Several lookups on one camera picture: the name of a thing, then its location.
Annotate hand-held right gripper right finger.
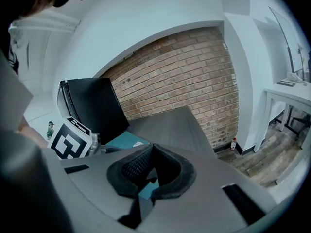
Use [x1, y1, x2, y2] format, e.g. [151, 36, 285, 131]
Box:
[150, 143, 197, 201]

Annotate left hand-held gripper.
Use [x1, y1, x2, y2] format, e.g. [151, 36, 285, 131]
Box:
[47, 116, 103, 160]

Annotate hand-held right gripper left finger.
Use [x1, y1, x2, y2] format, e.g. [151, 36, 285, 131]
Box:
[106, 143, 156, 199]

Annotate black box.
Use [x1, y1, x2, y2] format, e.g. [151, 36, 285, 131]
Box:
[56, 77, 130, 145]

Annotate person's left forearm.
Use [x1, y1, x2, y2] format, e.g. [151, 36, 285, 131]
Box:
[15, 116, 49, 148]

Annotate small green figurine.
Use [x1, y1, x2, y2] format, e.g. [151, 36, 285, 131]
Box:
[46, 121, 55, 140]

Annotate teal mat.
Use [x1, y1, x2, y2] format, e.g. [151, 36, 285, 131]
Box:
[104, 131, 151, 150]

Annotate white desk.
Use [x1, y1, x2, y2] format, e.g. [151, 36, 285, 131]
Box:
[252, 80, 311, 153]

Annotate white desk telephone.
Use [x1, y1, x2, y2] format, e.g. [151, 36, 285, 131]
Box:
[286, 71, 307, 85]

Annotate glass panel with black edge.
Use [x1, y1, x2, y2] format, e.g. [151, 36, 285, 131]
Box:
[268, 5, 307, 74]

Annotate black chair frame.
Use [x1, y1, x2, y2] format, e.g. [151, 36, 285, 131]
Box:
[274, 104, 311, 138]

